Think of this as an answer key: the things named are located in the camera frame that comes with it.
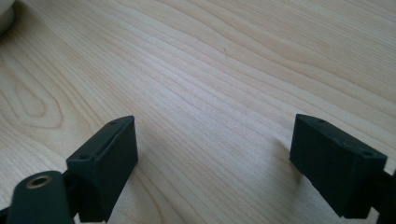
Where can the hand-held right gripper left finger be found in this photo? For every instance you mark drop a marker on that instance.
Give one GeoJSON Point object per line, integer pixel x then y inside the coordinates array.
{"type": "Point", "coordinates": [106, 168]}

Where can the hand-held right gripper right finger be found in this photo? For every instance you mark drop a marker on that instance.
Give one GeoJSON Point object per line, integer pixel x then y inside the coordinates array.
{"type": "Point", "coordinates": [336, 168]}

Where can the white round object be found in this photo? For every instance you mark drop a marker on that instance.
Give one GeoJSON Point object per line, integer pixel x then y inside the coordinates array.
{"type": "Point", "coordinates": [5, 15]}

